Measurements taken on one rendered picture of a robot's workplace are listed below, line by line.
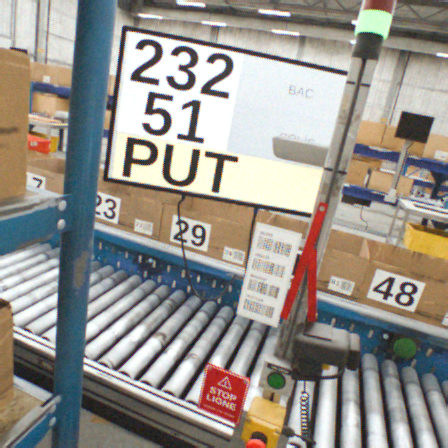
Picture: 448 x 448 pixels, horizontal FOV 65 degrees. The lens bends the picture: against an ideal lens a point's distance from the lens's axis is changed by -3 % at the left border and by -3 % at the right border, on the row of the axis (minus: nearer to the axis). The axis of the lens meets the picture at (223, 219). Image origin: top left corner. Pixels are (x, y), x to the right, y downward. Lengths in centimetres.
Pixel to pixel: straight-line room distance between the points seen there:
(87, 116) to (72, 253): 11
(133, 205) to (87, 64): 123
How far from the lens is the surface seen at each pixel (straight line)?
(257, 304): 73
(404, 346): 136
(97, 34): 30
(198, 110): 73
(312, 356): 69
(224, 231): 135
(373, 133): 578
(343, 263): 131
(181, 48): 75
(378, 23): 66
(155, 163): 74
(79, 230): 31
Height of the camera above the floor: 142
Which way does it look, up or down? 16 degrees down
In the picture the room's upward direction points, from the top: 11 degrees clockwise
